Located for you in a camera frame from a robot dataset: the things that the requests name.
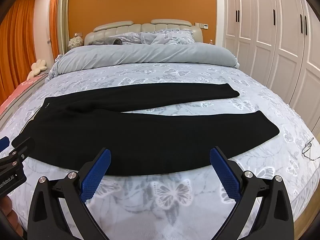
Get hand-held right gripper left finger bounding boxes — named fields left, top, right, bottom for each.
left=27, top=148, right=112, bottom=240

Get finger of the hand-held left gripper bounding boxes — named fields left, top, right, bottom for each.
left=0, top=136, right=10, bottom=153
left=0, top=137, right=35, bottom=168

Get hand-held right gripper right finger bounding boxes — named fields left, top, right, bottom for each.
left=209, top=146, right=295, bottom=240

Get black pants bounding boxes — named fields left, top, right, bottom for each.
left=12, top=83, right=280, bottom=177

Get person's left hand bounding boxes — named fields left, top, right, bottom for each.
left=0, top=195, right=23, bottom=233

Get white drawer bench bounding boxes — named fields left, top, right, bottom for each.
left=0, top=79, right=52, bottom=133

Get pink bench cushion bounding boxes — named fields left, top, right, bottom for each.
left=0, top=75, right=49, bottom=120

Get bed with butterfly print sheet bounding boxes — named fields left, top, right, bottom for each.
left=0, top=62, right=320, bottom=240

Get white flower-shaped cushion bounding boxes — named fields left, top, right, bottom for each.
left=26, top=59, right=48, bottom=81

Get eyeglasses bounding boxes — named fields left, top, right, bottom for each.
left=301, top=137, right=320, bottom=161

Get wide orange curtain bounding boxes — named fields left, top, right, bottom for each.
left=0, top=0, right=37, bottom=105

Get white flower bouquet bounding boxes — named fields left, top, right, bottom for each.
left=68, top=36, right=83, bottom=48

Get grey duvet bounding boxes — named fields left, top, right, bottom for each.
left=47, top=44, right=240, bottom=81

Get narrow orange curtain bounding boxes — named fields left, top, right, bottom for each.
left=49, top=0, right=61, bottom=63

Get butterfly print pillow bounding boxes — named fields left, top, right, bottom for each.
left=108, top=32, right=143, bottom=46
left=139, top=29, right=196, bottom=47

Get white wardrobe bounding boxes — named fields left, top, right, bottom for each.
left=222, top=0, right=320, bottom=137

